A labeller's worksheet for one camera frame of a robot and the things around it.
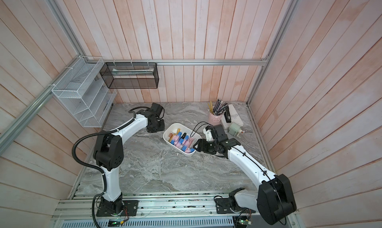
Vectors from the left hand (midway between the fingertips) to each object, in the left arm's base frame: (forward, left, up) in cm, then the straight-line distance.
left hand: (161, 130), depth 96 cm
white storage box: (+3, -7, -2) cm, 7 cm away
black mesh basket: (+36, +24, +18) cm, 47 cm away
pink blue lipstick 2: (-12, -19, -5) cm, 23 cm away
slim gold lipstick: (+4, -11, -6) cm, 13 cm away
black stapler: (+16, -46, -1) cm, 49 cm away
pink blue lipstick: (-7, -13, -5) cm, 15 cm away
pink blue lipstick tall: (-10, -15, -4) cm, 18 cm away
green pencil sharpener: (+1, -48, +1) cm, 48 cm away
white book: (+16, -53, -5) cm, 55 cm away
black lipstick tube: (0, -14, -6) cm, 16 cm away
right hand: (-14, -23, +5) cm, 27 cm away
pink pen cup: (+9, -36, +1) cm, 37 cm away
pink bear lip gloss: (-4, -19, -5) cm, 20 cm away
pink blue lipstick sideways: (-6, -8, -4) cm, 11 cm away
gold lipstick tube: (-2, -6, -5) cm, 8 cm away
